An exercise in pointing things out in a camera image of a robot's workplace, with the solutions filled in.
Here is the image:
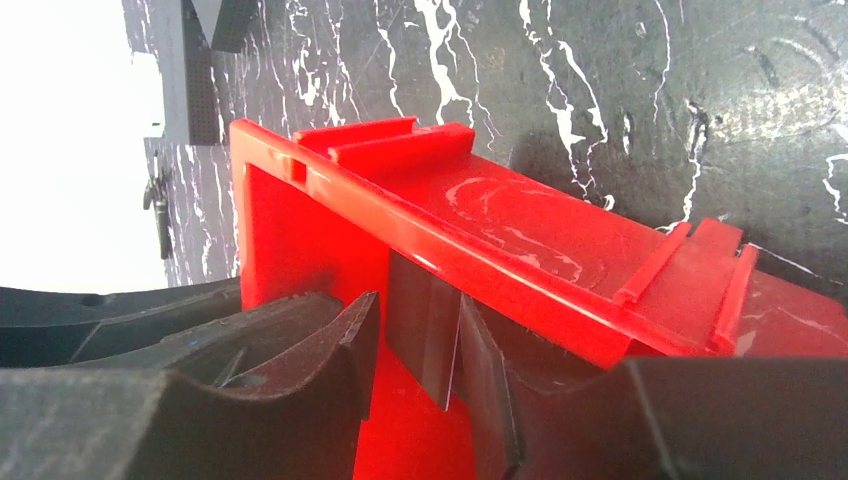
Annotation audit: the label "white square box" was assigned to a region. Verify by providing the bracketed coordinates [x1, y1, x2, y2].
[130, 52, 166, 138]

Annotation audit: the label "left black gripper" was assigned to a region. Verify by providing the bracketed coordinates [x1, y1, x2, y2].
[1, 278, 242, 368]

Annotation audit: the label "black flat box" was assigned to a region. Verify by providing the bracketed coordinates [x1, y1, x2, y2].
[192, 0, 259, 53]
[151, 1, 220, 146]

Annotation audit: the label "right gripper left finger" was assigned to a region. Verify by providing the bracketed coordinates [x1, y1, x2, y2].
[1, 291, 380, 479]

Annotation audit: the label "black credit card stack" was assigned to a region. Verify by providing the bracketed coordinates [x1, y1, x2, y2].
[386, 252, 461, 411]

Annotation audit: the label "red plastic bin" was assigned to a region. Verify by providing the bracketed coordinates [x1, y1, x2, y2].
[229, 117, 847, 479]

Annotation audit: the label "black pliers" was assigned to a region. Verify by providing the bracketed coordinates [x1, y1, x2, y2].
[143, 168, 172, 260]

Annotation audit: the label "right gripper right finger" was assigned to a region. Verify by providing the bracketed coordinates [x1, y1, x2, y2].
[459, 296, 847, 479]

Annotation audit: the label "black flat box left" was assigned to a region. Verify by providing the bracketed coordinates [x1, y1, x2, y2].
[151, 1, 220, 146]

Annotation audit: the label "black flat box right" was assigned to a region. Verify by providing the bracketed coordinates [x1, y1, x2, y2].
[192, 0, 259, 53]

